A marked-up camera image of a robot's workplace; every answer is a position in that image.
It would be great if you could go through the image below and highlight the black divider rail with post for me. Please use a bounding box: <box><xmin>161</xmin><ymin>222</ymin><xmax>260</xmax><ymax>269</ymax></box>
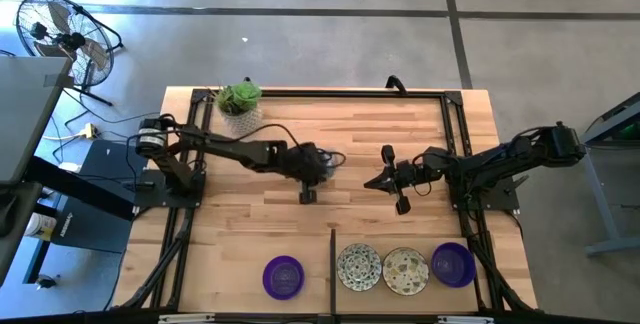
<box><xmin>328</xmin><ymin>227</ymin><xmax>338</xmax><ymax>315</ymax></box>

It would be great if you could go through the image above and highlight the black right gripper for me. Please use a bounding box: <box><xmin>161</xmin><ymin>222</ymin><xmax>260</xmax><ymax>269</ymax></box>
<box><xmin>363</xmin><ymin>144</ymin><xmax>444</xmax><ymax>216</ymax></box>

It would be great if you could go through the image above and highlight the grey metal table frame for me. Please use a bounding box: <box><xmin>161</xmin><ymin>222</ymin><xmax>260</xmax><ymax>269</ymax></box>
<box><xmin>549</xmin><ymin>91</ymin><xmax>640</xmax><ymax>258</ymax></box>

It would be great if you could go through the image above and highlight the large black floor fan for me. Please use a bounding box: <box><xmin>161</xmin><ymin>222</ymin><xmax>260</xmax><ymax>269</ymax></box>
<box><xmin>14</xmin><ymin>0</ymin><xmax>125</xmax><ymax>108</ymax></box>

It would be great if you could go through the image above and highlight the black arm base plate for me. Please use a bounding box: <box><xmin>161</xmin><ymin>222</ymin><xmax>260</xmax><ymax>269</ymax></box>
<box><xmin>130</xmin><ymin>166</ymin><xmax>206</xmax><ymax>210</ymax></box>
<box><xmin>447</xmin><ymin>171</ymin><xmax>521</xmax><ymax>213</ymax></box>

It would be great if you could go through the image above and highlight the black caster wheel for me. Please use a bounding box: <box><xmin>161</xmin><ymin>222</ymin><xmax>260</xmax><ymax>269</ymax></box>
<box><xmin>34</xmin><ymin>273</ymin><xmax>62</xmax><ymax>290</ymax></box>

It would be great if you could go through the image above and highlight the green succulent in white pot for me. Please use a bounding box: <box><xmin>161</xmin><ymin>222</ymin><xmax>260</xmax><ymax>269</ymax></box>
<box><xmin>213</xmin><ymin>79</ymin><xmax>265</xmax><ymax>135</ymax></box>

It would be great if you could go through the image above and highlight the white container with yellow label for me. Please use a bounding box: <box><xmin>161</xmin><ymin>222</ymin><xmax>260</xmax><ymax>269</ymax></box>
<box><xmin>23</xmin><ymin>212</ymin><xmax>58</xmax><ymax>241</ymax></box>

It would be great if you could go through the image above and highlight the purple plastic bowl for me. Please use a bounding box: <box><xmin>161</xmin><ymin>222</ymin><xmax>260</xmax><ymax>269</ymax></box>
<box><xmin>430</xmin><ymin>241</ymin><xmax>477</xmax><ymax>289</ymax></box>
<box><xmin>261</xmin><ymin>255</ymin><xmax>306</xmax><ymax>301</ymax></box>

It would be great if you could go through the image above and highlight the yellow floral patterned bowl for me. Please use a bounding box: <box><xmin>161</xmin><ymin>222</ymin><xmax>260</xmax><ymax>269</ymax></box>
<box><xmin>382</xmin><ymin>246</ymin><xmax>431</xmax><ymax>297</ymax></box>

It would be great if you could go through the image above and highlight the black table clamp handle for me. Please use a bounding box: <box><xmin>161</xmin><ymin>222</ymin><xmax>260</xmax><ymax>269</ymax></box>
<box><xmin>384</xmin><ymin>74</ymin><xmax>409</xmax><ymax>96</ymax></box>

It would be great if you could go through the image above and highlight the black desk frame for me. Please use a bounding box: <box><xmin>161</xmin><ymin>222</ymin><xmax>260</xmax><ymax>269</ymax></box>
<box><xmin>0</xmin><ymin>156</ymin><xmax>137</xmax><ymax>285</ymax></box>

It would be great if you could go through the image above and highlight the black aluminium table frame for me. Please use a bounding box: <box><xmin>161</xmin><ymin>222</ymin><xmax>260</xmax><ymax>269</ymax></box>
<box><xmin>112</xmin><ymin>86</ymin><xmax>539</xmax><ymax>315</ymax></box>

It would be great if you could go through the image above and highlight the white label strip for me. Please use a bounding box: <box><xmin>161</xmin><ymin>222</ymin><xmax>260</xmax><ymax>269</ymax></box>
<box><xmin>437</xmin><ymin>315</ymin><xmax>495</xmax><ymax>324</ymax></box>
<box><xmin>158</xmin><ymin>313</ymin><xmax>216</xmax><ymax>324</ymax></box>

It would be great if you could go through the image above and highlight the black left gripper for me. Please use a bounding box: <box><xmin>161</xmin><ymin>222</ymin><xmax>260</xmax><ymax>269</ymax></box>
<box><xmin>277</xmin><ymin>142</ymin><xmax>335</xmax><ymax>205</ymax></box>

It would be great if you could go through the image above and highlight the black tool cabinet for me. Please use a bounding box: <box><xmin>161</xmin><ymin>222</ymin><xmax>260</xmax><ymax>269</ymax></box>
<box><xmin>49</xmin><ymin>138</ymin><xmax>151</xmax><ymax>255</ymax></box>

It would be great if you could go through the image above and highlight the grey desk top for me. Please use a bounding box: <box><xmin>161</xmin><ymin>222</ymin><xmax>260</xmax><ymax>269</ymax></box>
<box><xmin>0</xmin><ymin>55</ymin><xmax>75</xmax><ymax>188</ymax></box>

